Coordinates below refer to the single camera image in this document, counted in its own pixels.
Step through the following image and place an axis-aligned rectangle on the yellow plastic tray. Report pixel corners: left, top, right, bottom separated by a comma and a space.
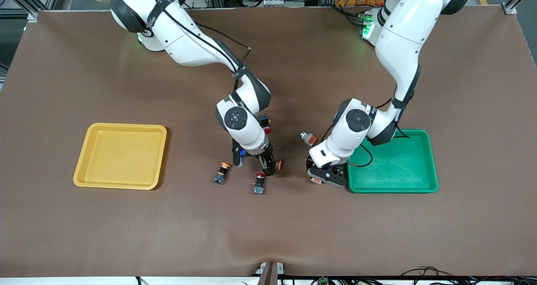
73, 123, 168, 191

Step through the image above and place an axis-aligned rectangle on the red push button switch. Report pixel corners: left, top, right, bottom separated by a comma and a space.
252, 173, 267, 195
258, 114, 273, 135

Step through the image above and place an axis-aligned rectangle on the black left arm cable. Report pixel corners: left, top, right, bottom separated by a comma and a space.
323, 100, 416, 168

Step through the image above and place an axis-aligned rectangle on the green plastic tray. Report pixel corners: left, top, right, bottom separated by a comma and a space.
344, 128, 439, 193

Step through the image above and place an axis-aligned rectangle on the brown table mat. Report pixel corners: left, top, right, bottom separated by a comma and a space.
0, 6, 537, 277

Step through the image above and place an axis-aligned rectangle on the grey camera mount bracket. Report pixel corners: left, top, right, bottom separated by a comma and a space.
257, 261, 286, 285

